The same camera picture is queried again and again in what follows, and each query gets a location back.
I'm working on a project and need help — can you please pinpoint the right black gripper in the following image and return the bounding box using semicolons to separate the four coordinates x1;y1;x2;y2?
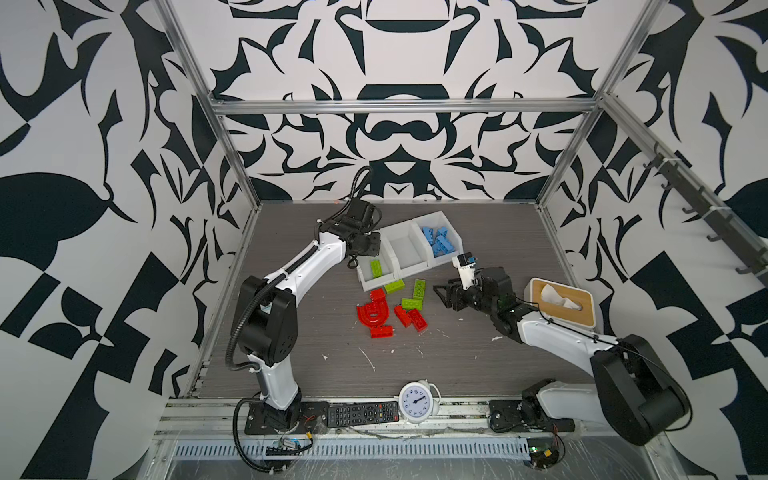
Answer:
433;276;498;319

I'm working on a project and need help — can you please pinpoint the lone green lego brick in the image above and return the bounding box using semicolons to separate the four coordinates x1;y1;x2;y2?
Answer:
370;259;383;279

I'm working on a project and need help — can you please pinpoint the red lego brick pair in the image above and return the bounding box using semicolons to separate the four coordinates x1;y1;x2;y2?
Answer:
394;305;428;332

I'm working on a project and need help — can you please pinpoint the blue lego brick cluster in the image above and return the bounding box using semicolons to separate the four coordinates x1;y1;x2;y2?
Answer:
421;227;456;258

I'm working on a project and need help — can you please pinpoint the red arch lego piece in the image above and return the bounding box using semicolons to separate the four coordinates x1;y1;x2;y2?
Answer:
356;301;389;329

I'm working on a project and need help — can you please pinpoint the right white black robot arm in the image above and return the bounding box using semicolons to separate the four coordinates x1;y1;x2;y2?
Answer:
433;267;693;446

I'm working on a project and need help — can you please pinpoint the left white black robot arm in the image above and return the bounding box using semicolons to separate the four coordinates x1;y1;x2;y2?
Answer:
224;198;382;423

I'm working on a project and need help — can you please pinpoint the left white bin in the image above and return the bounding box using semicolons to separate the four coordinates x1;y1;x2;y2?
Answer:
356;237;399;291

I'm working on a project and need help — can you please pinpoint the white bin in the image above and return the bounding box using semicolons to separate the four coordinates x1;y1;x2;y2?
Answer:
380;220;431;279
413;211;464;268
356;237;399;291

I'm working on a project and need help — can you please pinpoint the small red lego brick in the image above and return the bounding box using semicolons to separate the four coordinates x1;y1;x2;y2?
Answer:
370;288;386;302

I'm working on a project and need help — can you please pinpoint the middle white bin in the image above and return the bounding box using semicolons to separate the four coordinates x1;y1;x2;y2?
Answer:
380;220;431;279

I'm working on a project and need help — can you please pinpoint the red lego brick low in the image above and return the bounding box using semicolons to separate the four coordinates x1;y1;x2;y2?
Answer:
370;325;394;339

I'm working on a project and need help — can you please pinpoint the right white bin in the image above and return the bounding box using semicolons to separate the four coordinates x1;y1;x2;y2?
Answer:
413;211;464;268

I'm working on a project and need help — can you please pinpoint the white analog clock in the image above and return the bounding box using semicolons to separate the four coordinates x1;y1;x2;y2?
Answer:
398;379;442;424

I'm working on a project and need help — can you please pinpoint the white box wooden lid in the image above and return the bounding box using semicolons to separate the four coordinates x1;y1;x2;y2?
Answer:
524;278;597;331

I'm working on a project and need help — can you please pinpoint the black remote control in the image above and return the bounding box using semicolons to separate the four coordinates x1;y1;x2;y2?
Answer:
325;401;400;428

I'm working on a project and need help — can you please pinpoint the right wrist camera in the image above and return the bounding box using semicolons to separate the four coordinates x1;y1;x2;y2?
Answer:
452;252;476;290

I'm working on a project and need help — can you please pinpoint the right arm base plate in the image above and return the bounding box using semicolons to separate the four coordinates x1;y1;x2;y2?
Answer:
488;398;576;434

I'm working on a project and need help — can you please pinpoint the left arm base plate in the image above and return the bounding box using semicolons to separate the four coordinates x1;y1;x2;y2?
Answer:
244;401;329;436

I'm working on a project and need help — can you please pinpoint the white cable duct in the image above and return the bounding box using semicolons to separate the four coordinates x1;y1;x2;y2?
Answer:
173;437;531;461

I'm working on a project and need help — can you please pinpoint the aluminium frame rail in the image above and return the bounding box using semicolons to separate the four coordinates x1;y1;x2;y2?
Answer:
210;98;597;115

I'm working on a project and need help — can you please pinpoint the black wall hook rail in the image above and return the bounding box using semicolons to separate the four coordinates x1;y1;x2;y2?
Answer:
644;143;767;287

